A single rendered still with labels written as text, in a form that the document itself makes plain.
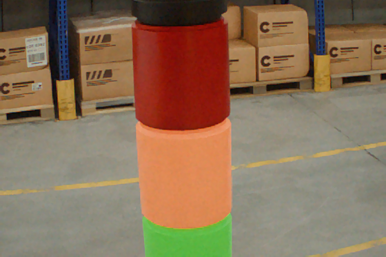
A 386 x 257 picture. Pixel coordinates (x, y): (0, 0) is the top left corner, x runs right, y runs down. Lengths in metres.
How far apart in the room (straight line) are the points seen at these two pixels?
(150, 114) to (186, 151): 0.03
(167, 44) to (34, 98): 7.87
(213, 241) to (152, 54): 0.11
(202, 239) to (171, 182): 0.04
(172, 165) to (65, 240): 5.19
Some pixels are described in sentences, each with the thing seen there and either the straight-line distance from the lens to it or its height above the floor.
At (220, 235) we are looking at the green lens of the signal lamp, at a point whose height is 2.21.
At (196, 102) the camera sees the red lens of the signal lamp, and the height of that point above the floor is 2.29.
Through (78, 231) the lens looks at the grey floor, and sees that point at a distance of 5.75.
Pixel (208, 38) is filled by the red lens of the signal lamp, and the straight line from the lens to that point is 0.42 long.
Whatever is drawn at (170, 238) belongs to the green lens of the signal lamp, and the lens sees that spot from 0.45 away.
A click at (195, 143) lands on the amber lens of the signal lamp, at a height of 2.26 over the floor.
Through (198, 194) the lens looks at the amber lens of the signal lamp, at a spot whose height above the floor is 2.24.
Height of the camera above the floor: 2.41
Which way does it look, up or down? 17 degrees down
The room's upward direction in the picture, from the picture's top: 2 degrees counter-clockwise
